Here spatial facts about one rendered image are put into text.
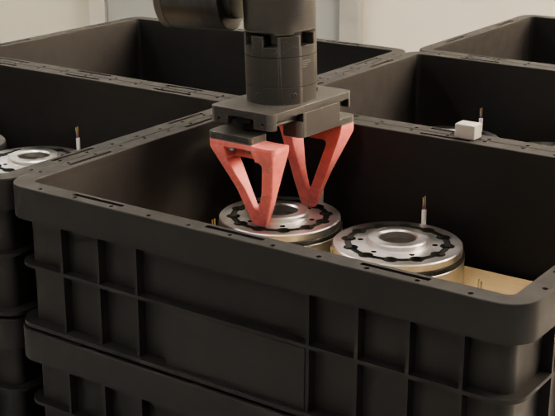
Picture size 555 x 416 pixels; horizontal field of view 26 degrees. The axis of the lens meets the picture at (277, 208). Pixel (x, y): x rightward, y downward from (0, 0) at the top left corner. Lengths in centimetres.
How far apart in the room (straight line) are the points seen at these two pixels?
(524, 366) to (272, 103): 34
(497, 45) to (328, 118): 57
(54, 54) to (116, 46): 11
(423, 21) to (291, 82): 317
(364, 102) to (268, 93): 31
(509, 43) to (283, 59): 64
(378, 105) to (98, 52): 40
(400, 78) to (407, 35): 283
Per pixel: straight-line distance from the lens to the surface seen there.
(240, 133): 94
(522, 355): 69
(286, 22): 92
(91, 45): 149
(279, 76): 93
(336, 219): 99
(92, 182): 92
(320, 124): 95
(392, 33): 414
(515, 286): 95
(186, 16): 96
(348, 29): 415
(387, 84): 127
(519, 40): 156
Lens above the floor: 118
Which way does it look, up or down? 18 degrees down
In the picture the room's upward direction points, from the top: straight up
